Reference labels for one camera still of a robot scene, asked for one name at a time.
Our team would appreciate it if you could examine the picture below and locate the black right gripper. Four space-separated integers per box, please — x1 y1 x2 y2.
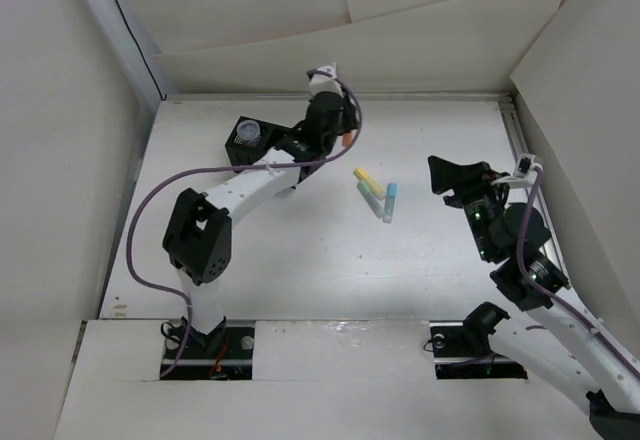
427 154 510 261

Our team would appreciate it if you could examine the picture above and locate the orange capped lead case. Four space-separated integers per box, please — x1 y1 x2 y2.
341 131 353 148

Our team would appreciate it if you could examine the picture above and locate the blue highlighter pen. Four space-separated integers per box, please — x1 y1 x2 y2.
383 182 397 224

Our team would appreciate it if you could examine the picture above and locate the yellow highlighter pen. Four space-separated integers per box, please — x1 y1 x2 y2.
353 168 386 196

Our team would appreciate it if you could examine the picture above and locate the green highlighter pen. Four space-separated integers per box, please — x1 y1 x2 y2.
357 180 384 218

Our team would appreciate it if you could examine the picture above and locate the clear jar of paper clips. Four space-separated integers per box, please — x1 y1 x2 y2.
236 119 262 146

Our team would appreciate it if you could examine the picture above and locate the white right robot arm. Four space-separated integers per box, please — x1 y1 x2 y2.
423 154 639 439

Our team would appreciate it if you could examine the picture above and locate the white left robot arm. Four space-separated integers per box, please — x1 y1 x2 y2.
163 91 356 357

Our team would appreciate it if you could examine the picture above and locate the black slotted organizer box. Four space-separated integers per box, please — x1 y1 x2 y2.
225 116 293 175

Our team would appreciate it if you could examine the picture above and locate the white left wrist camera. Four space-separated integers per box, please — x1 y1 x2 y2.
306 62 345 99

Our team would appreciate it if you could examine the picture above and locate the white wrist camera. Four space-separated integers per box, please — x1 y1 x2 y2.
306 62 345 99
491 153 543 189

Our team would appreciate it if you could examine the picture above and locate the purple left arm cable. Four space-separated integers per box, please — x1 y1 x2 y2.
127 69 362 380

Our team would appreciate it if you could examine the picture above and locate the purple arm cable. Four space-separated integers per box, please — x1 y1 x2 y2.
514 167 640 376
127 69 362 380

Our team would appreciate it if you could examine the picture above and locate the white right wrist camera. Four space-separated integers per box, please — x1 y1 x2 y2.
491 153 543 189

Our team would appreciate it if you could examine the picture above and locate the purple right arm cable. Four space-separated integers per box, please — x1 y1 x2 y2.
514 167 640 376

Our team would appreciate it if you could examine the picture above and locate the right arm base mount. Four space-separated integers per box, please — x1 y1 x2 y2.
422 302 528 380

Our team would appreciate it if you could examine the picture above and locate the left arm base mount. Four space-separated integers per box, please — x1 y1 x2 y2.
159 317 256 381

